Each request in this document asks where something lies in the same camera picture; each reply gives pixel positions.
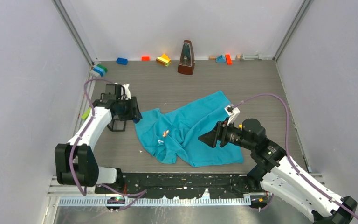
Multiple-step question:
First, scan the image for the blue toy brick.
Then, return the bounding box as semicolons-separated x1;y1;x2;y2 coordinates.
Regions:
116;57;128;65

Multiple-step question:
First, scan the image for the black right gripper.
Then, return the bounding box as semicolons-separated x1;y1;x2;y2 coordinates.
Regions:
198;117;255;150

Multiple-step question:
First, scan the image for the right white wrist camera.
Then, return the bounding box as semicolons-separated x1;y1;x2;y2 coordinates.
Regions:
224;104;241;125

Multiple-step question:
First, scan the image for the small red block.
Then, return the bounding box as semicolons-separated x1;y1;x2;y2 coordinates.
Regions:
141;56;150;61

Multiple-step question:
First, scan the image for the orange red upright block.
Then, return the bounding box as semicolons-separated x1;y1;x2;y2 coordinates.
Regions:
225;54;232;65

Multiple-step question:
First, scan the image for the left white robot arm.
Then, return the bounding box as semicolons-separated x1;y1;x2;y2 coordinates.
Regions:
55;83;142;193

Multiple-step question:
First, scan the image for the yellow green block stack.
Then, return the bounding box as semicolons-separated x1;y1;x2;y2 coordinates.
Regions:
156;54;171;67

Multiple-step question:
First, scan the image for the orange copper brooch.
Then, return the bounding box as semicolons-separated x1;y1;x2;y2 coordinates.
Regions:
163;130;169;137

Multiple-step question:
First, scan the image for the grey metal clamp piece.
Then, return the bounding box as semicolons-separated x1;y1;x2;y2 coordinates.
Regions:
239;54;264;61

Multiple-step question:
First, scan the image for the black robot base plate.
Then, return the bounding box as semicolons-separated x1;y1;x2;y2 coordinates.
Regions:
95;172;273;209

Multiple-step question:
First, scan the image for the blue triangular block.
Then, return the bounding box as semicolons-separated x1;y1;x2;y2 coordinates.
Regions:
215;55;226;63

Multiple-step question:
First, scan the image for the blue green white block stack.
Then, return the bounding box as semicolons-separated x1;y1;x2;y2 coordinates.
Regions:
90;64;108;77

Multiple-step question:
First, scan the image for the turquoise t-shirt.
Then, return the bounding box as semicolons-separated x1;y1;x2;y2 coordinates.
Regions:
135;91;244;167

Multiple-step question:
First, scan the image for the lime green block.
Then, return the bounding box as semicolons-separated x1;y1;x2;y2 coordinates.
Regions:
81;107;91;120

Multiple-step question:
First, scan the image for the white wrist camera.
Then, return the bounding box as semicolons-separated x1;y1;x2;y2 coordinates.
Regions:
224;104;241;125
114;83;131;100

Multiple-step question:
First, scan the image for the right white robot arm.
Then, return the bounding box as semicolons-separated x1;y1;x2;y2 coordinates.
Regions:
198;119;358;224

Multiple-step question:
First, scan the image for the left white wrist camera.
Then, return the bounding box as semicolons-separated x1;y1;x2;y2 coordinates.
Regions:
114;83;131;100

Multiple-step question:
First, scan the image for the open black box blue brooch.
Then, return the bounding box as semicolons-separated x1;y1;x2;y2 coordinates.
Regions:
107;119;127;132

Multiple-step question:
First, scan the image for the brown wooden metronome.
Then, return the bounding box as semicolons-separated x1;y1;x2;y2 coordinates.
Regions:
178;40;195;75

